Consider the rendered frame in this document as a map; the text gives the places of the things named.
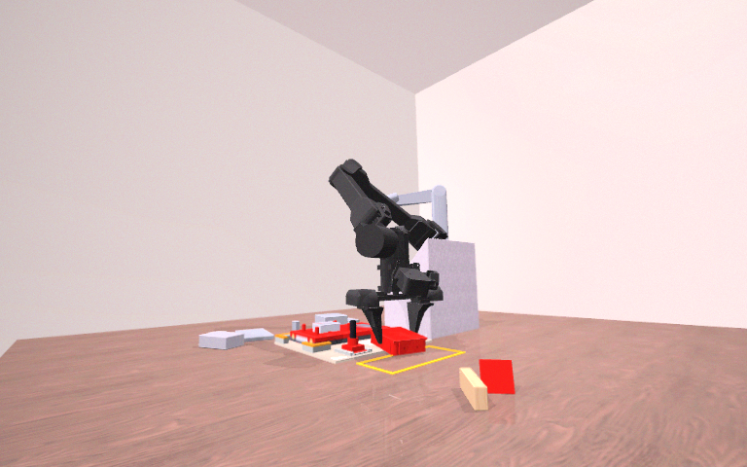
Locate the beige wooden block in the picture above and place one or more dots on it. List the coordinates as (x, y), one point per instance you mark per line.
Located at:
(474, 389)

